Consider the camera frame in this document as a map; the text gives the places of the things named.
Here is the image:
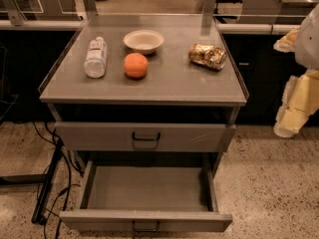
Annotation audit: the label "white paper bowl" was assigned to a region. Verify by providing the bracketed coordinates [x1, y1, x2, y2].
[124, 30, 164, 55]

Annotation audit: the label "grey drawer cabinet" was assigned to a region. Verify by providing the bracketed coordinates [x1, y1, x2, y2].
[38, 13, 250, 174]

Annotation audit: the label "grey top drawer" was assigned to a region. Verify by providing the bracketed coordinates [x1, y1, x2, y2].
[56, 121, 235, 152]

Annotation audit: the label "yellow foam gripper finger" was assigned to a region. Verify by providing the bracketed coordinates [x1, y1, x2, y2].
[273, 70, 319, 137]
[273, 28, 299, 53]

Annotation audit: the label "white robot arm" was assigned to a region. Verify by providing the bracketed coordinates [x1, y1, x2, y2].
[273, 5, 319, 137]

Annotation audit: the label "crushed gold can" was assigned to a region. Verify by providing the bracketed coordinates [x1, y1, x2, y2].
[188, 44, 227, 71]

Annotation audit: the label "black floor stand bar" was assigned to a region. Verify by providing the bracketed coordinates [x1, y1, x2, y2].
[0, 139, 63, 225]

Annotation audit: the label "clear plastic water bottle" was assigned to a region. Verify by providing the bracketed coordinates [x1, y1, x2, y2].
[84, 37, 108, 79]

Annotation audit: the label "orange fruit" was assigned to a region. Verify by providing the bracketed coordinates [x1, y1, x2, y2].
[124, 53, 149, 79]

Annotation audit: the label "grey drawer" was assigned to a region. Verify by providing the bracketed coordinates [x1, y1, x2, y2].
[60, 161, 232, 232]
[56, 121, 235, 152]

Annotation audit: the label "black floor cables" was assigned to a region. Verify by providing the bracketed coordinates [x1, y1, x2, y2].
[31, 120, 86, 239]

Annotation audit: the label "white horizontal rail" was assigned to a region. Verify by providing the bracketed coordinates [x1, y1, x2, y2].
[0, 20, 298, 35]

